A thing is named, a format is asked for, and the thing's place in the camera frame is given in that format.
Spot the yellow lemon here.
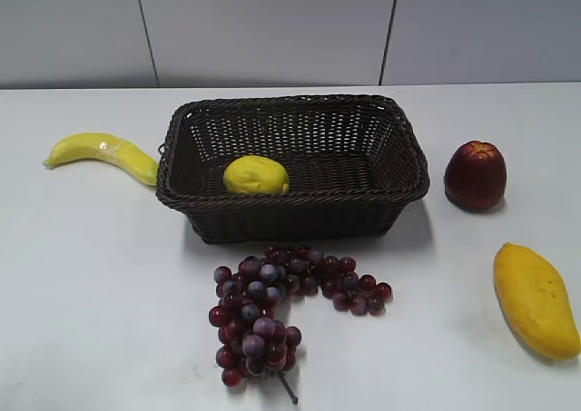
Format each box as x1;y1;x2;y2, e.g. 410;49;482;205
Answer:
222;155;290;194

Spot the black wicker basket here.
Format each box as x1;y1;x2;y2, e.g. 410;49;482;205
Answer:
156;94;430;244

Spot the purple grape bunch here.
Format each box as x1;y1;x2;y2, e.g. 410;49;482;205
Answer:
208;245;393;404

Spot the yellow banana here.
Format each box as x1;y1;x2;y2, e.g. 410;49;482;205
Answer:
43;132;158;186

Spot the red apple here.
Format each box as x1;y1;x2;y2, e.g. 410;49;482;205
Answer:
444;141;507;210

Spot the yellow mango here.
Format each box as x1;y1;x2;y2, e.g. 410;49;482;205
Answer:
494;243;580;361

